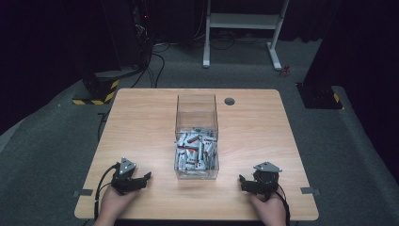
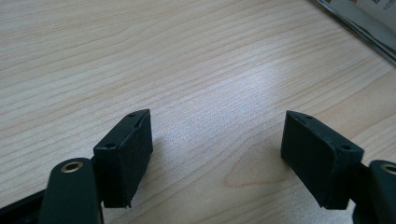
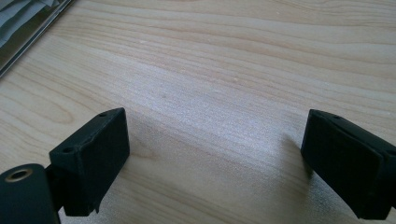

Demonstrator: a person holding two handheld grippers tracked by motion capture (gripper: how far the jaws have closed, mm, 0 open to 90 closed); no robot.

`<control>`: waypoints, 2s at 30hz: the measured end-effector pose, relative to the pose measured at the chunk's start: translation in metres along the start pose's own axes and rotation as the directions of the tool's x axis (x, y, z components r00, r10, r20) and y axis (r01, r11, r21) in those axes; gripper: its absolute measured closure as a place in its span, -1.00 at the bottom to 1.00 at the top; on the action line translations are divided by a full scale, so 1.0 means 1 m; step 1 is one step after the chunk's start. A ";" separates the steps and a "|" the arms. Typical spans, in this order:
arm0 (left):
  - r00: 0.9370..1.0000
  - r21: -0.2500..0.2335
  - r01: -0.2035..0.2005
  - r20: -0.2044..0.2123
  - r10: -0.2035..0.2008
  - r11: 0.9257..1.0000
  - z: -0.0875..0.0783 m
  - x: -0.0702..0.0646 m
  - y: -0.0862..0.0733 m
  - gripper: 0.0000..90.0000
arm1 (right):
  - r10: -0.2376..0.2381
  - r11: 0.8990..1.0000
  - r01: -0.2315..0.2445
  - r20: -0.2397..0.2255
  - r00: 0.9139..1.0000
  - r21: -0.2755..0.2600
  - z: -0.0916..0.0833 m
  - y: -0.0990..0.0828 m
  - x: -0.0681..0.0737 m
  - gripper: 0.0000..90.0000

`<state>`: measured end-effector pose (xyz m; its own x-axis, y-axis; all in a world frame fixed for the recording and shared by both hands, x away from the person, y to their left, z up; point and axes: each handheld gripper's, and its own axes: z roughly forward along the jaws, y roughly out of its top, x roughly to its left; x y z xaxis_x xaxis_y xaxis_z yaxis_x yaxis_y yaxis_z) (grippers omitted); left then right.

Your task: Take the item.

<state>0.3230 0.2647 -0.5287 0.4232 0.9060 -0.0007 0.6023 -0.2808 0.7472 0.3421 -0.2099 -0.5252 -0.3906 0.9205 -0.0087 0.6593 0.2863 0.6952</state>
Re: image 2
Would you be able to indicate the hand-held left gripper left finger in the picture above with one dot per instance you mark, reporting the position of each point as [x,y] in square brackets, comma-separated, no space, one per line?
[123,165]

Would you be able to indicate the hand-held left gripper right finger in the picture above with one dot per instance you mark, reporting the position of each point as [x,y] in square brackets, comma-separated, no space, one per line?
[317,158]

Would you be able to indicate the stack of magazines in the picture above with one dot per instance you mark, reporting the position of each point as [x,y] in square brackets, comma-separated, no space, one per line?
[364,23]

